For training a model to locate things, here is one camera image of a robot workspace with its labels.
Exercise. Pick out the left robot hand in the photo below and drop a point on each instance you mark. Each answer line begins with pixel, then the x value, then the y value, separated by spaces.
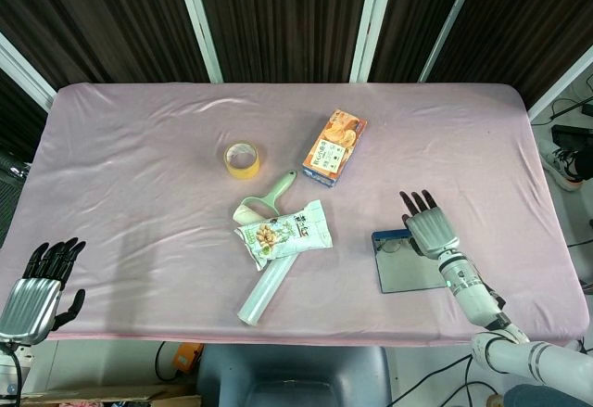
pixel 30 305

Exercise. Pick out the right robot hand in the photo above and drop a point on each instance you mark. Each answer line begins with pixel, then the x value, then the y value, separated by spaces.
pixel 433 233

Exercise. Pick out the blue glasses case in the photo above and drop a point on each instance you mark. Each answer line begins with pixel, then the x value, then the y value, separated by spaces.
pixel 407 272

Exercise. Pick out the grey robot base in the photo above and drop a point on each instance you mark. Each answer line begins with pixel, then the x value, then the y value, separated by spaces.
pixel 292 374

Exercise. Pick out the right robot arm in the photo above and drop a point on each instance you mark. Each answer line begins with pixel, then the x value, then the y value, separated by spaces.
pixel 477 296

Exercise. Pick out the brown cardboard box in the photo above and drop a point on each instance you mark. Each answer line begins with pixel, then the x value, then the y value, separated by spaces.
pixel 106 398

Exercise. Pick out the orange and blue snack box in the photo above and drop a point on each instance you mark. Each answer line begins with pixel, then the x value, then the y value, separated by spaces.
pixel 333 152

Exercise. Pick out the peanut snack bag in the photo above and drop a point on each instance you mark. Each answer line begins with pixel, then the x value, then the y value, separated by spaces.
pixel 296 235

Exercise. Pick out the white sneaker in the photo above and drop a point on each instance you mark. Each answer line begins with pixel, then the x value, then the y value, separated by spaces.
pixel 558 166

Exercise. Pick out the pink tablecloth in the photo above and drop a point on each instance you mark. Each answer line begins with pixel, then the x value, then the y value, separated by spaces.
pixel 139 194

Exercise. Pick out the green lint roller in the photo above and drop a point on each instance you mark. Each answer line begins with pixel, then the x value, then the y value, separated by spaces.
pixel 278 191

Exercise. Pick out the orange device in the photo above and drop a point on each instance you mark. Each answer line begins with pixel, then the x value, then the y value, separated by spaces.
pixel 187 358

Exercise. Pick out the black equipment box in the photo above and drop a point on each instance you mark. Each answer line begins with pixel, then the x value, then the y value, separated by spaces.
pixel 572 134

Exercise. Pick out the clear cling film roll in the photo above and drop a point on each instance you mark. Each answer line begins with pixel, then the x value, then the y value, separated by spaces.
pixel 264 293

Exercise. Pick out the yellow packing tape roll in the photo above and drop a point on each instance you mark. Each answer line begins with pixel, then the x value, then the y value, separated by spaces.
pixel 243 170

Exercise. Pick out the dark pleated screen panel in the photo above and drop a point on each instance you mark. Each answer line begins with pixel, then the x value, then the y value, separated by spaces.
pixel 412 17
pixel 528 22
pixel 92 17
pixel 287 17

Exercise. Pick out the white screen frame post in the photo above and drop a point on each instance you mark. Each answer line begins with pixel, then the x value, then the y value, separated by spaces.
pixel 23 73
pixel 449 27
pixel 199 22
pixel 563 82
pixel 373 22

